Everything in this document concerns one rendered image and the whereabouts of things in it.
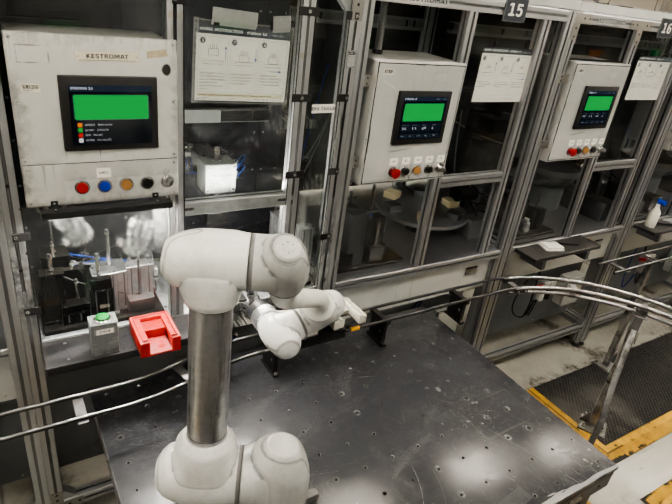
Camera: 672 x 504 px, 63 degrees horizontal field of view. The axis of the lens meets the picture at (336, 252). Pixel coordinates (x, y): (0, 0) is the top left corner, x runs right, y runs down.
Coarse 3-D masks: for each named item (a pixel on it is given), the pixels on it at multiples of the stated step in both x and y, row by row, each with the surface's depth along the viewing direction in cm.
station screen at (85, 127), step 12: (72, 96) 142; (72, 108) 143; (72, 120) 145; (84, 120) 146; (96, 120) 148; (108, 120) 149; (120, 120) 151; (132, 120) 153; (144, 120) 154; (72, 132) 146; (84, 132) 148; (96, 132) 149; (108, 132) 151; (120, 132) 152; (132, 132) 154; (144, 132) 156; (84, 144) 149; (96, 144) 150
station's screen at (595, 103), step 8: (592, 96) 253; (600, 96) 256; (608, 96) 260; (592, 104) 256; (600, 104) 259; (608, 104) 262; (584, 112) 256; (592, 112) 259; (600, 112) 262; (608, 112) 265; (584, 120) 258; (592, 120) 262; (600, 120) 265
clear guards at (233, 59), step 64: (192, 0) 150; (256, 0) 159; (320, 0) 169; (192, 64) 157; (256, 64) 167; (320, 64) 178; (192, 128) 166; (256, 128) 177; (320, 128) 189; (192, 192) 175; (256, 192) 187; (320, 192) 202; (64, 256) 163; (128, 256) 174; (320, 256) 216; (64, 320) 172; (128, 320) 184
